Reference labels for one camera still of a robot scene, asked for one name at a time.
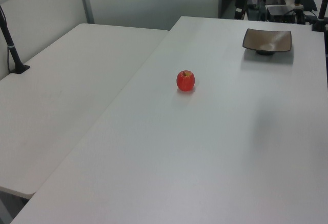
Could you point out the red apple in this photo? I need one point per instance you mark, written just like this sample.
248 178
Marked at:
185 81

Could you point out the brown square ceramic plate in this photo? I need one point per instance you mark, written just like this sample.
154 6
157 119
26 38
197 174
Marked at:
266 40

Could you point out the black electronics box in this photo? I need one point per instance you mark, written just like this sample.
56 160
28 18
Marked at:
280 10

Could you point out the flat black device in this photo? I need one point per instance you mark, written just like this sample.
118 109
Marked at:
276 0

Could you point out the black clamp mounted pole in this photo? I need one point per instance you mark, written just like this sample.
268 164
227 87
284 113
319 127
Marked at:
321 13

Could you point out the grey partition frame post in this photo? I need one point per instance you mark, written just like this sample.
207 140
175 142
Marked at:
85 1

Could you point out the black camera stand with clamp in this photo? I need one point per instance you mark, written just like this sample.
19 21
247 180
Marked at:
11 52

